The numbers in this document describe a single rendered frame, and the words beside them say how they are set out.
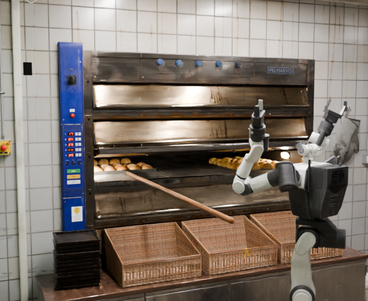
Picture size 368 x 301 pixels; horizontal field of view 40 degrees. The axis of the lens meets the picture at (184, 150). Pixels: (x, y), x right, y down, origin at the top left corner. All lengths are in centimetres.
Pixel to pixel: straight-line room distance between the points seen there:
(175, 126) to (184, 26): 74
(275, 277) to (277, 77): 158
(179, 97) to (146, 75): 29
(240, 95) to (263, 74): 27
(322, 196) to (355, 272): 143
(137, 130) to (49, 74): 72
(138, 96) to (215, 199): 101
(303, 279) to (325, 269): 89
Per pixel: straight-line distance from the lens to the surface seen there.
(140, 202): 376
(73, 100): 353
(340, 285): 414
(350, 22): 468
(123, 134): 365
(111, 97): 362
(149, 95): 371
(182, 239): 373
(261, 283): 371
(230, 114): 398
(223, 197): 401
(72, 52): 355
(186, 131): 382
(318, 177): 287
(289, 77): 428
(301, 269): 310
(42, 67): 354
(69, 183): 357
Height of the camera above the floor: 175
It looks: 5 degrees down
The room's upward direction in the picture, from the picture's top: straight up
